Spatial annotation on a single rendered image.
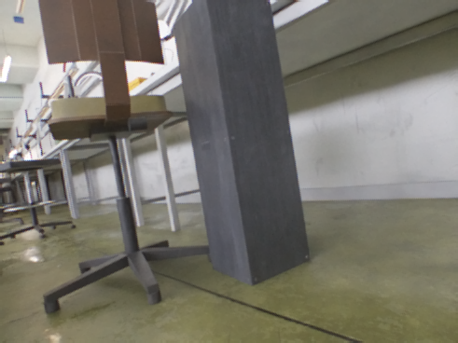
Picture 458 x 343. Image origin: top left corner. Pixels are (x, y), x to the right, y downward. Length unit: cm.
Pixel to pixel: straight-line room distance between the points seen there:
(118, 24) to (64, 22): 14
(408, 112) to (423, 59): 28
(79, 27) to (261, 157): 62
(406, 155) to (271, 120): 112
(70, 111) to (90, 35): 22
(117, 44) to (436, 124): 154
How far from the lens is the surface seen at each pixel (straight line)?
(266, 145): 92
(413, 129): 190
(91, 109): 102
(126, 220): 116
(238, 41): 96
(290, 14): 120
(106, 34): 100
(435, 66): 189
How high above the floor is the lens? 35
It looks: 3 degrees down
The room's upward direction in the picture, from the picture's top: 9 degrees counter-clockwise
